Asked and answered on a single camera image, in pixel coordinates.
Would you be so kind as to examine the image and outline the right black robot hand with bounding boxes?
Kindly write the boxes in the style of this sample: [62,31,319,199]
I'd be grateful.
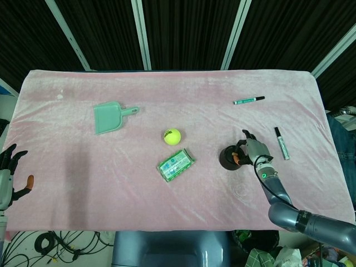
[233,129,275,168]

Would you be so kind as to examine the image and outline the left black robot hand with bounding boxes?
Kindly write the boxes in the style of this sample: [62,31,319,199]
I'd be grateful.
[0,143,36,210]

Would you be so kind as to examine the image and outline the black teapot lid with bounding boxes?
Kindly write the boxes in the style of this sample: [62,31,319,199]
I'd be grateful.
[224,145,244,160]

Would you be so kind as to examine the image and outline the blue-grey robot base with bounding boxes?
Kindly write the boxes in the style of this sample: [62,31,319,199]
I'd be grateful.
[112,230,232,267]

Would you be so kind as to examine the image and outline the green marker pen black cap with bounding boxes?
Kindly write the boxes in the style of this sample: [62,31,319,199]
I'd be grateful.
[274,126,291,161]
[233,96,265,105]

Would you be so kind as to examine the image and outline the green wet wipes pack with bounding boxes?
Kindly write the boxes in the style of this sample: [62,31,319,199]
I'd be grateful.
[156,147,196,183]

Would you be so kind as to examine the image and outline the yellow tennis ball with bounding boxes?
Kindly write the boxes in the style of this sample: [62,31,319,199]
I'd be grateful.
[163,127,182,146]

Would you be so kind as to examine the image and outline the blue denim jeans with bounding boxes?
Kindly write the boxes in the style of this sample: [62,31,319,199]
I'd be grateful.
[325,112,356,208]

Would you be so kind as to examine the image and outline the green checked cloth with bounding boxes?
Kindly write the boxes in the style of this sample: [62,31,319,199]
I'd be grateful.
[245,246,280,267]

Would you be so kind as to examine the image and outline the white plastic bag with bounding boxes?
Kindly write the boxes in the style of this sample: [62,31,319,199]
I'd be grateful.
[273,245,303,267]

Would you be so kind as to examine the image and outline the green plastic dustpan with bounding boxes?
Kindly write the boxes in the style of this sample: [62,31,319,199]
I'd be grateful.
[93,101,140,136]

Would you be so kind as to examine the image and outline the pink velvet table cloth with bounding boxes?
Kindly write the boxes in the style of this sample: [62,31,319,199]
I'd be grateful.
[4,68,356,232]

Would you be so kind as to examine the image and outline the black pleated curtain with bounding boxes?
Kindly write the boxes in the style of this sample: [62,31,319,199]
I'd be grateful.
[0,0,356,112]

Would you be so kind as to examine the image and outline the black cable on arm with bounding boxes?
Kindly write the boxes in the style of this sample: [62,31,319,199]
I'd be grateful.
[253,155,299,210]

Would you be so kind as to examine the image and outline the coiled black cable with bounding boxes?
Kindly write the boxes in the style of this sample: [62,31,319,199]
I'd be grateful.
[34,231,61,255]

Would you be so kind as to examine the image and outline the white and blue frame bar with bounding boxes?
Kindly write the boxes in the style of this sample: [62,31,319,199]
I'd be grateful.
[0,77,21,97]

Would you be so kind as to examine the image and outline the loose black floor cable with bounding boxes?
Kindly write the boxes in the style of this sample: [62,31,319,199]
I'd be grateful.
[5,230,115,267]

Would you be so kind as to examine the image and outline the white aluminium frame post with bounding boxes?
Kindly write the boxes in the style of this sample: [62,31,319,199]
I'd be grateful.
[311,26,356,78]
[220,0,253,71]
[131,0,152,71]
[45,0,91,72]

